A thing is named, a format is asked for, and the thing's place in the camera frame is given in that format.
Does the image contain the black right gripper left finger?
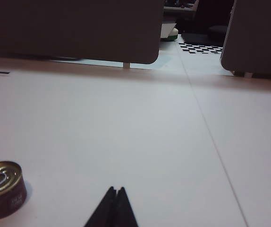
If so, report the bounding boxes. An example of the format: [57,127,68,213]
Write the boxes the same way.
[83,186,116,227]

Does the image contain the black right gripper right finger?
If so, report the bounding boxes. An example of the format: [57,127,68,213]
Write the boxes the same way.
[113,186,139,227]

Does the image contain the red tomato paste can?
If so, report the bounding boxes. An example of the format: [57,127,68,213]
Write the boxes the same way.
[0,161,28,220]

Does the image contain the black white checkerboard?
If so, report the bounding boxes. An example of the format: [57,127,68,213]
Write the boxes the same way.
[178,42,224,55]

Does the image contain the white green round object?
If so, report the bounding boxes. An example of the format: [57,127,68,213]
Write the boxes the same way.
[160,22,179,42]

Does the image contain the large grey desk divider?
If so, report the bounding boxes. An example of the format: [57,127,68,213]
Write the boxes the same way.
[0,0,165,65]

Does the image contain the narrow grey desk divider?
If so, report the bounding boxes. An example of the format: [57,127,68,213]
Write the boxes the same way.
[220,0,271,77]

